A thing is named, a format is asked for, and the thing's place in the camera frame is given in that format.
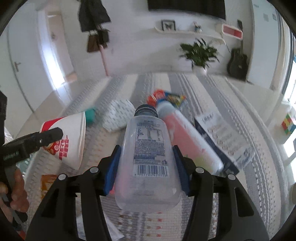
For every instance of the teal packaged sponge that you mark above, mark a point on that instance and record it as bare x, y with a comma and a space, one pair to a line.
89, 116

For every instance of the colourful snack wrapper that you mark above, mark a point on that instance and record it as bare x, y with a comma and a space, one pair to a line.
160, 95

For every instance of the person's left hand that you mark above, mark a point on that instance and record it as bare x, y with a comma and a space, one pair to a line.
19, 197

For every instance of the framed butterfly picture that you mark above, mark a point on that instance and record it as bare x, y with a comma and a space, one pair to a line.
168, 25

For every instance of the brown hanging bag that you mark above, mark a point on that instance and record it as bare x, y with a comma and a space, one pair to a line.
95, 40

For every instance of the white dotted paper bag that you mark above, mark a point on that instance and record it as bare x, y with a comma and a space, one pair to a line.
118, 115

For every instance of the orange snack packet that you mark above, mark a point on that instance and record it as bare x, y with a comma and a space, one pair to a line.
46, 183

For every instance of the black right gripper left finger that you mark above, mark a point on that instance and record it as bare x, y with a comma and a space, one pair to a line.
55, 218

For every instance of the green potted plant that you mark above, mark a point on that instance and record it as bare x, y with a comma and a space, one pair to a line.
200, 53

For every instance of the red white box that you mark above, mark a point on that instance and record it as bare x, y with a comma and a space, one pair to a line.
231, 31

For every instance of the black wall television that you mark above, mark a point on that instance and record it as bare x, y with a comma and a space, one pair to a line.
213, 8

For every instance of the black guitar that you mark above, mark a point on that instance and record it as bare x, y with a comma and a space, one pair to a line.
237, 66

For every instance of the clear plastic bottle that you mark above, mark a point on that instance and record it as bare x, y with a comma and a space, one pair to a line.
147, 178

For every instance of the small figurine on shelf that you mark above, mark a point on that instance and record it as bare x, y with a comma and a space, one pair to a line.
197, 28

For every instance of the blue white paper box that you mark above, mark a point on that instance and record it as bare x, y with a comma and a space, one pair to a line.
231, 147

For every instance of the red white paper cup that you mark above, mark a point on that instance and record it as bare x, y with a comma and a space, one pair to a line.
69, 149

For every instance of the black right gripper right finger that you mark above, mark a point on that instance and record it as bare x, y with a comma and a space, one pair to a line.
238, 218

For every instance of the white curved wall shelf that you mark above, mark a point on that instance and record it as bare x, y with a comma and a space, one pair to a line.
218, 39

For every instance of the white door with handle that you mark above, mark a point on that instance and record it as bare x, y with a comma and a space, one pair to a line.
27, 59

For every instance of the colourful cube toy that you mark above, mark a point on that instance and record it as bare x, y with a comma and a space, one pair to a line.
288, 124

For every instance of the white pink tube can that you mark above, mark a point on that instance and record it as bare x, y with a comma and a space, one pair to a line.
190, 142

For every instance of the pink coat rack stand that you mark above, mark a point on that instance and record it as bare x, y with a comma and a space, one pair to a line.
104, 55

